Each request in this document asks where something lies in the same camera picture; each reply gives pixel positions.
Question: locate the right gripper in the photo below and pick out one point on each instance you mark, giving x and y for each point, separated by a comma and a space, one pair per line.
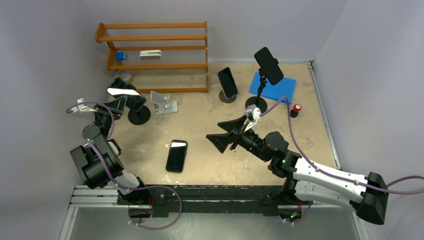
222, 141

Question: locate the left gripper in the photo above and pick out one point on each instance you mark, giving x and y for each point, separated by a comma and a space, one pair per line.
118, 104

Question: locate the black phone from silver stand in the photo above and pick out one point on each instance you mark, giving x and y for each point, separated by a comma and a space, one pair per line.
176, 156

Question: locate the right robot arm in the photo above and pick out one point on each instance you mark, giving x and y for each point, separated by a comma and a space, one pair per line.
308, 181

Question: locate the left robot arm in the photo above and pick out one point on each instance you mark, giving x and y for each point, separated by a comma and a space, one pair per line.
97, 161

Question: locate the silver folding phone stand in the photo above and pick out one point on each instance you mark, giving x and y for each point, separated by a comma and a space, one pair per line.
162, 104

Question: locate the black tall round-base stand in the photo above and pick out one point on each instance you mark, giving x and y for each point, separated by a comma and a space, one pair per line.
257, 100

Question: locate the phone on wooden puck stand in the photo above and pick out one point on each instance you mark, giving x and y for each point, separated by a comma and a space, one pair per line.
227, 82

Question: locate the phone on tall stand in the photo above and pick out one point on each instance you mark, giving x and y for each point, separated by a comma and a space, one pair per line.
269, 66

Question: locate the small clear plastic jar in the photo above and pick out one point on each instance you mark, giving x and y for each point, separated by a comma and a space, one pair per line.
124, 74

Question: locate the blue white small box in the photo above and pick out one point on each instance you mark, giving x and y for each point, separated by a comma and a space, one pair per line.
121, 56

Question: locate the white flat device on rack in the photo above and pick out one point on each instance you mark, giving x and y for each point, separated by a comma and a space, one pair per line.
150, 54

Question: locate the red black button knob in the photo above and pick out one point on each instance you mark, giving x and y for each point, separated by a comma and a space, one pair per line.
295, 111

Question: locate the blue foam mat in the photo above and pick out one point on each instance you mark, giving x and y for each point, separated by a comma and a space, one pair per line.
285, 88

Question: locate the orange wooden rack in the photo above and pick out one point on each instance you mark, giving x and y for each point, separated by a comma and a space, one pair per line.
155, 46

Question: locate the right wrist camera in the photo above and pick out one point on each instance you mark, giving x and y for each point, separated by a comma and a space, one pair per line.
253, 114

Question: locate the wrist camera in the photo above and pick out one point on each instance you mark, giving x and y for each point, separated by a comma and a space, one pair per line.
82, 107
253, 114

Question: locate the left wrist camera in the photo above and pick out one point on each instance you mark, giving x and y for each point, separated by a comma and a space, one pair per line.
82, 107

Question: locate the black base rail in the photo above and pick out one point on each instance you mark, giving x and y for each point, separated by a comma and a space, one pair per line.
267, 200

